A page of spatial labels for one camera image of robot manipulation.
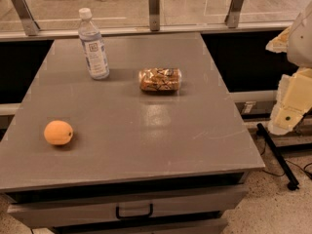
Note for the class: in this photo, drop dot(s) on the black stand leg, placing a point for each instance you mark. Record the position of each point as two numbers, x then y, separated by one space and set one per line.
293 182

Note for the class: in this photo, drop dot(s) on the middle metal railing bracket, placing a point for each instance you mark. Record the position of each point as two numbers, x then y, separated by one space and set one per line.
154 15

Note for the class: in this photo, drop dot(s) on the crushed brown soda can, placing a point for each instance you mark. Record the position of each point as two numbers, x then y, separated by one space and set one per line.
159 79

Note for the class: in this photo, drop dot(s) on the orange fruit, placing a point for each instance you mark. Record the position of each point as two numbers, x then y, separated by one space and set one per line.
58 133

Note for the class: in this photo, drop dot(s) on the clear plastic water bottle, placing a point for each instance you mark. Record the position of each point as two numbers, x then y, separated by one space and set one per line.
93 46

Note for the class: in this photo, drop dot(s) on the left metal railing bracket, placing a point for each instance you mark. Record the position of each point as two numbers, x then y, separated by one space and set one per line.
29 25

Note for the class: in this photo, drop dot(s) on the grey drawer with black handle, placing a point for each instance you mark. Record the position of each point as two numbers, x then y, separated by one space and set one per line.
127 206

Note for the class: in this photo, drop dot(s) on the right metal railing bracket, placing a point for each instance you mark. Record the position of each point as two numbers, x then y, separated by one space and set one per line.
233 16

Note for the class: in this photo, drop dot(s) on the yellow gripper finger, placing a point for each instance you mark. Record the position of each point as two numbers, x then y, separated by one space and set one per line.
279 44
294 100

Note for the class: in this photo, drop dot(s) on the metal railing bracket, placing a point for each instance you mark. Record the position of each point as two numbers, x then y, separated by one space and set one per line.
29 25
233 16
154 15

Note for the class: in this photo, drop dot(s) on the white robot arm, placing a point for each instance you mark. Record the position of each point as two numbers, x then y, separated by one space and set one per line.
299 51

